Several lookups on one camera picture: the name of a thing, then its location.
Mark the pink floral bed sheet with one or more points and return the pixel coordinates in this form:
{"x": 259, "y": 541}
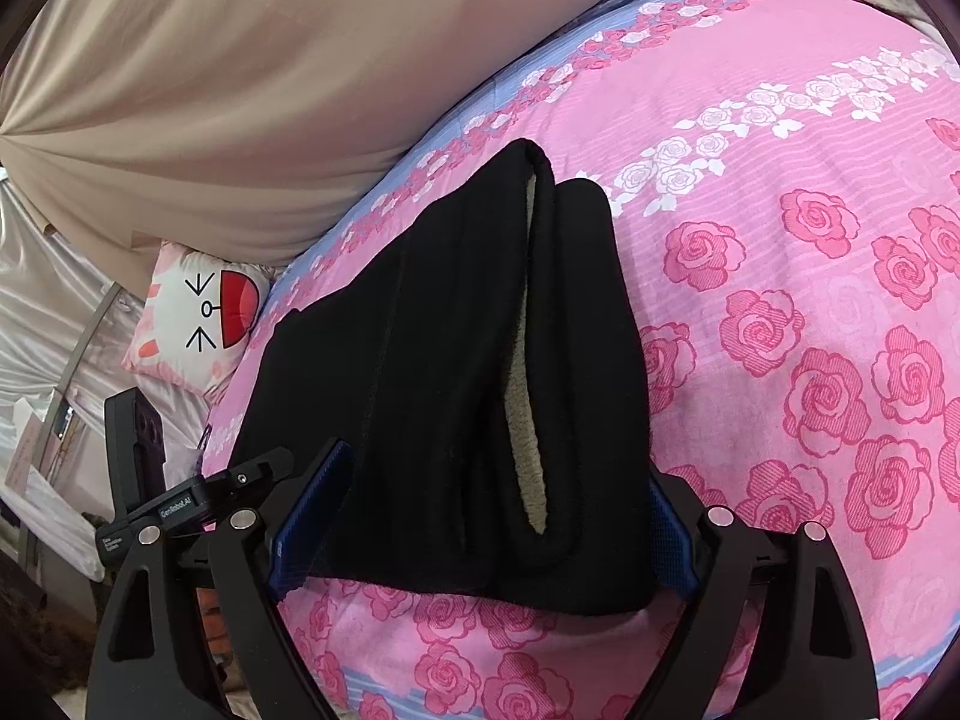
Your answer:
{"x": 750, "y": 165}

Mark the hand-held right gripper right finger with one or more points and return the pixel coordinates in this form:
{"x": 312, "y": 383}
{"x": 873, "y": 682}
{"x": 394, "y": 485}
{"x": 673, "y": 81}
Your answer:
{"x": 675, "y": 540}

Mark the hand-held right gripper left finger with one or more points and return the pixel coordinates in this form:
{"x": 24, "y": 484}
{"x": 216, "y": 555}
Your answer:
{"x": 311, "y": 517}

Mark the white cardboard box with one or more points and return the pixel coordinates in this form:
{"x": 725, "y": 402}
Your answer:
{"x": 34, "y": 450}

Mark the pink white rabbit pillow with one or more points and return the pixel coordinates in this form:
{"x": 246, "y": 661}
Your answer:
{"x": 172, "y": 315}

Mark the black fleece-lined pants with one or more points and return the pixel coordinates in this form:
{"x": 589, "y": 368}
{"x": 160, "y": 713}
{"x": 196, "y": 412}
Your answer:
{"x": 435, "y": 360}

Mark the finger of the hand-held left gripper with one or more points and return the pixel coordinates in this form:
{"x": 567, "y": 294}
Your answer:
{"x": 251, "y": 476}

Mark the white satin curtain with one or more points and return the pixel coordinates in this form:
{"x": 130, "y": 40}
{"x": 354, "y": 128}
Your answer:
{"x": 45, "y": 300}

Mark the beige curtain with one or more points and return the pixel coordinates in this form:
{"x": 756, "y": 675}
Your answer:
{"x": 262, "y": 52}

